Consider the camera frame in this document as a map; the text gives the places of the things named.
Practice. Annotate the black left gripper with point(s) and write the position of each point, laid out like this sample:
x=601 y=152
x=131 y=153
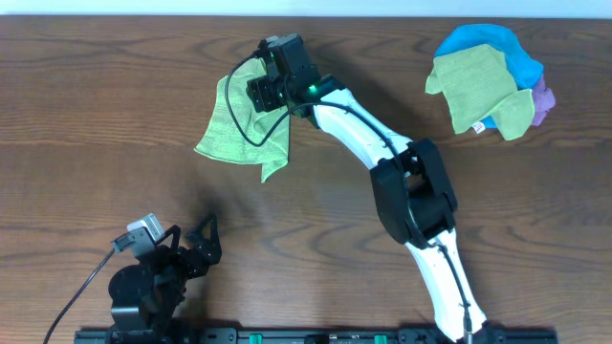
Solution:
x=184 y=248

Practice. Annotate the blue cloth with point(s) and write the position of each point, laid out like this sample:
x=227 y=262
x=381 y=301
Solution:
x=525 y=70

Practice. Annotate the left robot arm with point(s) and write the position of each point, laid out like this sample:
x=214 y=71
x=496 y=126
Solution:
x=145 y=296

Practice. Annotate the purple cloth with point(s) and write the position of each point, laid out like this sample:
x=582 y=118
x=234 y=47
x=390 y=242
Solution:
x=544 y=101

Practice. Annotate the olive green cloth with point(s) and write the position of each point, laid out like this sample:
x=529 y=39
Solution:
x=477 y=84

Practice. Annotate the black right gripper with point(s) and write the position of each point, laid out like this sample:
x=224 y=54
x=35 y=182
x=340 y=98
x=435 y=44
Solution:
x=259 y=89

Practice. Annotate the light green microfiber cloth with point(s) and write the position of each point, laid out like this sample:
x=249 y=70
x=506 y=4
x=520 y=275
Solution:
x=238 y=134

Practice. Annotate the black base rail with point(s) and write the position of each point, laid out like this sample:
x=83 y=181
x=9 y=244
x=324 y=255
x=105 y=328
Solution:
x=413 y=335

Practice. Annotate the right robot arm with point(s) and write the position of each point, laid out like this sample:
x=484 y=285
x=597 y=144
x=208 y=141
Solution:
x=413 y=195

